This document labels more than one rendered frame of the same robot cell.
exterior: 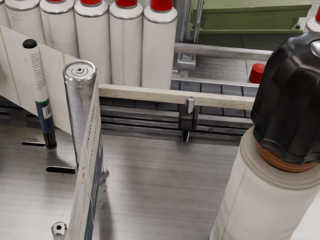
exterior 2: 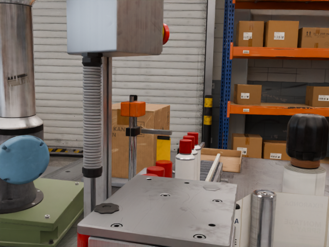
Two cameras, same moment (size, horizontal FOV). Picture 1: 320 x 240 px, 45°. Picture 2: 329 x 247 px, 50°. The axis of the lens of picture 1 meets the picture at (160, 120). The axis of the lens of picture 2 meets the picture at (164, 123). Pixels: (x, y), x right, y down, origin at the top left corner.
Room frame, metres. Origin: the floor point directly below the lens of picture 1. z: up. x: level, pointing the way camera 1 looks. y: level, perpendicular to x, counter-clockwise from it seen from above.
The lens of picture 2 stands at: (0.38, 0.66, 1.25)
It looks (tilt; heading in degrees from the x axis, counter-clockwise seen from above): 8 degrees down; 283
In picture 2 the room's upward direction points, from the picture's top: 1 degrees clockwise
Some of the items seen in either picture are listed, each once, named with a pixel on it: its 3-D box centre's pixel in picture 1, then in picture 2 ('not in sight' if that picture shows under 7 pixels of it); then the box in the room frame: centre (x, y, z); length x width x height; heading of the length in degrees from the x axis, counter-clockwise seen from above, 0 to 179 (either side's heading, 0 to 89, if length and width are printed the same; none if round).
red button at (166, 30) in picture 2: not in sight; (159, 34); (0.53, 0.04, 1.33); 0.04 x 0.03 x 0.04; 144
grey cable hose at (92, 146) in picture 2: not in sight; (92, 115); (0.63, 0.11, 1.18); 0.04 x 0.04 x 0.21
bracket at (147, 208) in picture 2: not in sight; (170, 203); (0.44, 0.38, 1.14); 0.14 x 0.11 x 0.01; 89
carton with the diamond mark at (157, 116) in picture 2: not in sight; (134, 137); (0.83, -0.75, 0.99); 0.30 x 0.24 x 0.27; 90
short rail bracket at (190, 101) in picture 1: (187, 125); not in sight; (0.44, -0.05, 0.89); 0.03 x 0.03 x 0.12; 89
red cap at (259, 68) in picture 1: (258, 73); not in sight; (0.65, -0.20, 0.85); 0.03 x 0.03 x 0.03
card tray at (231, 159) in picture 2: not in sight; (214, 158); (0.51, -1.04, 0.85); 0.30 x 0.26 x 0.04; 89
